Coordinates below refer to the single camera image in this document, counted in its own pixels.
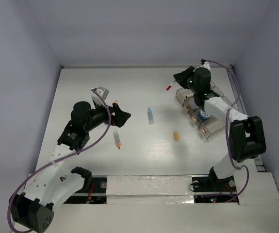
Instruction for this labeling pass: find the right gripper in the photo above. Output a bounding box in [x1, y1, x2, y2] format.
[173, 66, 198, 94]

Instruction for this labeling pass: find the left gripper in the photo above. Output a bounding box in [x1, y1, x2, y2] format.
[84, 100, 130, 132]

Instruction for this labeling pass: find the yellow highlighter cap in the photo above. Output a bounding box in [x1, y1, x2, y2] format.
[173, 132, 180, 141]

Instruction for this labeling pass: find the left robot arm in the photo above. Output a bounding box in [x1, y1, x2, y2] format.
[9, 101, 131, 233]

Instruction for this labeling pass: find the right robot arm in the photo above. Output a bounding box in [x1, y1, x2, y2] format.
[173, 62, 266, 191]

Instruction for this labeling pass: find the blue highlighter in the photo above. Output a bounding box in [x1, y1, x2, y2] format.
[147, 108, 154, 125]

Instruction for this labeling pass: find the clear four-compartment organizer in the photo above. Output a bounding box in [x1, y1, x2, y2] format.
[175, 88, 225, 139]

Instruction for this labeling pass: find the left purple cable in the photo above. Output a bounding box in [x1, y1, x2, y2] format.
[7, 88, 112, 233]

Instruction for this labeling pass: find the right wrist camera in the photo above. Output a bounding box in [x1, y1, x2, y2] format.
[200, 59, 211, 71]

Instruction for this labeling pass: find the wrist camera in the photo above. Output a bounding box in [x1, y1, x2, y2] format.
[91, 86, 109, 105]
[200, 59, 211, 71]

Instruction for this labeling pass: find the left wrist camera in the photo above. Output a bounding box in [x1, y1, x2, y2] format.
[91, 86, 109, 105]

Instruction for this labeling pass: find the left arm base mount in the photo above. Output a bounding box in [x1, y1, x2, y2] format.
[64, 176, 107, 204]

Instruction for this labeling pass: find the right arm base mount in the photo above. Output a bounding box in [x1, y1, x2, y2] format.
[188, 176, 239, 204]

